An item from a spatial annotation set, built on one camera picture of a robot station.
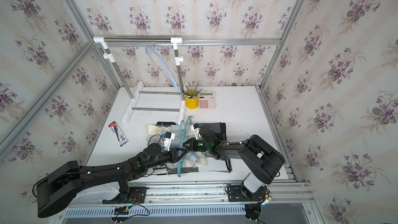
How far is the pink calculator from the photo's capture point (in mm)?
1094

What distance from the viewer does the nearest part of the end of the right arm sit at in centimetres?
70

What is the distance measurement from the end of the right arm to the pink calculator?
0.33 m
